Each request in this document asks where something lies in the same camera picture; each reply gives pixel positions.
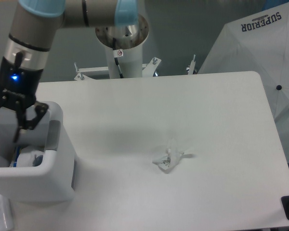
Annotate blue yellow package in bin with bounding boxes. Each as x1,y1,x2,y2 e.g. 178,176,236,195
10,146,42,167

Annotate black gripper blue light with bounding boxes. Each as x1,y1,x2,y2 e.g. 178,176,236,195
0,57,49,142

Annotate white plastic bag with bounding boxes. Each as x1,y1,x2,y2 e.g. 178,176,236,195
16,146,44,167

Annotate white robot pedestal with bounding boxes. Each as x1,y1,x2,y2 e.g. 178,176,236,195
95,14,149,79

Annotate black cable on pedestal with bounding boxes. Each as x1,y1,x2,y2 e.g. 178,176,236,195
112,37,125,79

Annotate white pedestal base brackets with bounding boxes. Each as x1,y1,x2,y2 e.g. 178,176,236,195
74,54,198,81

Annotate white trash can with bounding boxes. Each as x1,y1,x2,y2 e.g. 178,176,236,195
0,102,76,202

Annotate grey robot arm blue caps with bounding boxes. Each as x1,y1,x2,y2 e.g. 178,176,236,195
0,0,138,141

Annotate white umbrella with lettering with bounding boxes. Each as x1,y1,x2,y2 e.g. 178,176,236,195
199,2,289,162

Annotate white patterned packet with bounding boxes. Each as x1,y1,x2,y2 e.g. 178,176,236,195
0,194,14,231

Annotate clear plastic wrapper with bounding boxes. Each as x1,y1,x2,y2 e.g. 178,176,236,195
152,138,195,174

